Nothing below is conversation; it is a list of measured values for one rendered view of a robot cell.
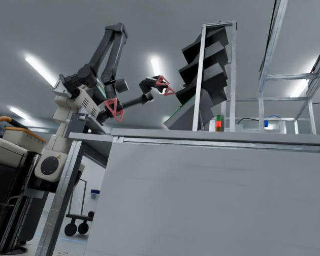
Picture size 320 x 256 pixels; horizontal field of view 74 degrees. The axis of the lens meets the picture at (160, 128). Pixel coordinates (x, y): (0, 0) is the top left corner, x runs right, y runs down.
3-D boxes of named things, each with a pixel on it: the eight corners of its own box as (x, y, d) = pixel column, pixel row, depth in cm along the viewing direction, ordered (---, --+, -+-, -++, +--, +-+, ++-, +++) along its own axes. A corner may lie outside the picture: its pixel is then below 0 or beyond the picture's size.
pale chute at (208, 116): (173, 139, 123) (169, 134, 126) (181, 147, 134) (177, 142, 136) (209, 106, 122) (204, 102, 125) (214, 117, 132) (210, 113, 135)
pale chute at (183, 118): (167, 128, 110) (163, 123, 113) (177, 137, 121) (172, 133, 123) (208, 91, 109) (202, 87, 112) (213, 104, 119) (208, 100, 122)
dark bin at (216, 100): (180, 109, 130) (177, 100, 134) (187, 119, 141) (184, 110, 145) (223, 88, 124) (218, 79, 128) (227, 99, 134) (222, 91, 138)
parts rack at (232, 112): (188, 148, 96) (200, 23, 127) (197, 168, 127) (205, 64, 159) (237, 151, 89) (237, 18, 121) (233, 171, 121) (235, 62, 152)
